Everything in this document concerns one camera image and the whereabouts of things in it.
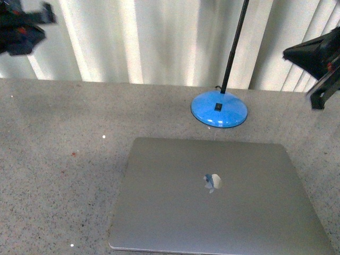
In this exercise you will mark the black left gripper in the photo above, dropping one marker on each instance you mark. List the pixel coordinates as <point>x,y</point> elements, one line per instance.
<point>20,31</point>

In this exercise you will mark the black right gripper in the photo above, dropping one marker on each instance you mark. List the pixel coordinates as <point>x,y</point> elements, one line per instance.
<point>320,58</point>

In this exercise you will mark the grey laptop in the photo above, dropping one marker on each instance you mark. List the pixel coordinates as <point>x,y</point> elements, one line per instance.
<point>214,197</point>

